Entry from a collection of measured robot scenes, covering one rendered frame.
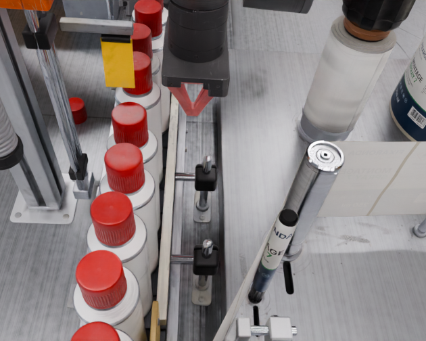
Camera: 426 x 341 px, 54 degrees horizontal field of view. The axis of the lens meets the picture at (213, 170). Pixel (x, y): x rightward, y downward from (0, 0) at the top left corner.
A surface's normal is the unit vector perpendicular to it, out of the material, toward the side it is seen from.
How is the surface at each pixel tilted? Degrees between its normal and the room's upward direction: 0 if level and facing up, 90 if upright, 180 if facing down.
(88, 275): 2
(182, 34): 90
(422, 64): 90
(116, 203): 3
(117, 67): 82
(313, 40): 0
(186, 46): 90
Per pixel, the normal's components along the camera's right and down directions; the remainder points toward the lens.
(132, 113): 0.03, -0.62
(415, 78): -0.99, 0.04
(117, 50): 0.02, 0.70
